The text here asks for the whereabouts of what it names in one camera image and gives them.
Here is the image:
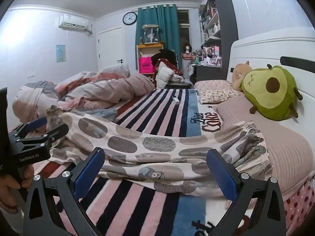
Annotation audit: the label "bear print pajama pants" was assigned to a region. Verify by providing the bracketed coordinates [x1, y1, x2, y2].
[46, 106, 272, 197]

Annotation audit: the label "person left hand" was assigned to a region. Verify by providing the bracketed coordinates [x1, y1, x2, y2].
[0, 165, 34, 214]

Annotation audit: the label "pink ribbed pillow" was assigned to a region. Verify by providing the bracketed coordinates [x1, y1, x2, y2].
[214, 95, 314, 200]

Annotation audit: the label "striped fleece bed blanket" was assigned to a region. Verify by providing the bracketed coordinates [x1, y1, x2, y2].
[7, 88, 291, 236]

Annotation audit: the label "grey blue folded clothes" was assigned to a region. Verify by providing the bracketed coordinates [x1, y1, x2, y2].
[85, 108, 118, 122]

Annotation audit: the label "pink striped crumpled duvet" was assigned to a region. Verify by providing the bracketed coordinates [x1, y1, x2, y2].
[12, 64, 155, 123]

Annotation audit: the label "white room door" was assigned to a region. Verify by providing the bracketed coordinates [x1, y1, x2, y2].
[97, 27, 125, 70]

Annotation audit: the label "green avocado plush toy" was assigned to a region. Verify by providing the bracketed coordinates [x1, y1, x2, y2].
[240, 64, 303, 121]

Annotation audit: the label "pink shopping bag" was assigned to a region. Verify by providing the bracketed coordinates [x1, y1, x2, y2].
[138, 57, 154, 74]

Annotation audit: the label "floral pink pillow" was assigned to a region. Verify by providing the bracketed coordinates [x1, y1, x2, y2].
[194, 80, 242, 104]

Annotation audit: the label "yellow white shelf cabinet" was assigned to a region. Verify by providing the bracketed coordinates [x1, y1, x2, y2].
[137, 43, 163, 72]

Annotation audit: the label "clothes pile on chair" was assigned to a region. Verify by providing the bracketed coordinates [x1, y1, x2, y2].
[151, 49, 185, 89]

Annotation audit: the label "tan bear plush toy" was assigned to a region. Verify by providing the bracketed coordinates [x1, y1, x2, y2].
[232, 61, 252, 92]

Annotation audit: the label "glass display case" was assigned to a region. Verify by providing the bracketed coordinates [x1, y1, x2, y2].
[142, 24, 160, 44]

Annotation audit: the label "cluttered dark desk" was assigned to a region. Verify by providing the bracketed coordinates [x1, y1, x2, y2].
[189, 45, 229, 82]

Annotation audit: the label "white bed headboard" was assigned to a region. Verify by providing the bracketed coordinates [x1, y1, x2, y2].
[227, 27, 314, 177]

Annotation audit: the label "mannequin head with wig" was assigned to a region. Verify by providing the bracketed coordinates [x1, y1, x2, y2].
[182, 43, 192, 60]

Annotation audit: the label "teal window curtain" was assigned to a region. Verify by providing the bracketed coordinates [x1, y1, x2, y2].
[135, 4, 182, 69]

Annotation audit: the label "dark grey bookshelf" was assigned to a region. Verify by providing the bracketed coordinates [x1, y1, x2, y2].
[199, 0, 239, 79]

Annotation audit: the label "blue wall poster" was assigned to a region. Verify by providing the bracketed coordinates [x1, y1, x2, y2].
[56, 45, 66, 63]

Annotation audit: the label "white wall air conditioner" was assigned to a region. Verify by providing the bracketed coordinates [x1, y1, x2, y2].
[59, 14, 92, 35]

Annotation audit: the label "round black wall clock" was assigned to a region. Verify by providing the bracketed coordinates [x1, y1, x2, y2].
[122, 12, 137, 26]

